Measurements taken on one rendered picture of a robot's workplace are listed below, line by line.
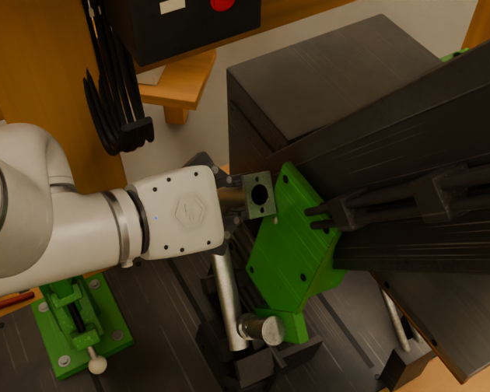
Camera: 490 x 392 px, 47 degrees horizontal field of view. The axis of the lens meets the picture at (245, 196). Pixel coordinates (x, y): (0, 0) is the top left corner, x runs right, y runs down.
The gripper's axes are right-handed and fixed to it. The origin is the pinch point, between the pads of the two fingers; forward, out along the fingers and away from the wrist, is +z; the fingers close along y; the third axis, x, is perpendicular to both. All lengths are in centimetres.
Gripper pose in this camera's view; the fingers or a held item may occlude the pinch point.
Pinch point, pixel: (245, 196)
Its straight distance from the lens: 72.4
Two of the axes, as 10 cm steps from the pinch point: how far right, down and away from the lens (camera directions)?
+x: -5.2, 0.1, 8.6
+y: -1.7, -9.8, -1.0
